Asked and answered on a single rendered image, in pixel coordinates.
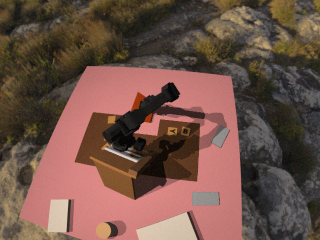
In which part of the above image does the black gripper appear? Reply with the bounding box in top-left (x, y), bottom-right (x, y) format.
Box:
top-left (126, 133), bottom-right (146, 152)

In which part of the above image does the grey rectangular tile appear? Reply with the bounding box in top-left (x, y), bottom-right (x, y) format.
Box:
top-left (210, 125), bottom-right (230, 148)
top-left (192, 192), bottom-right (220, 206)

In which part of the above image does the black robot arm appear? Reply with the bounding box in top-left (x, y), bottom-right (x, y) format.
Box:
top-left (102, 82), bottom-right (180, 152)

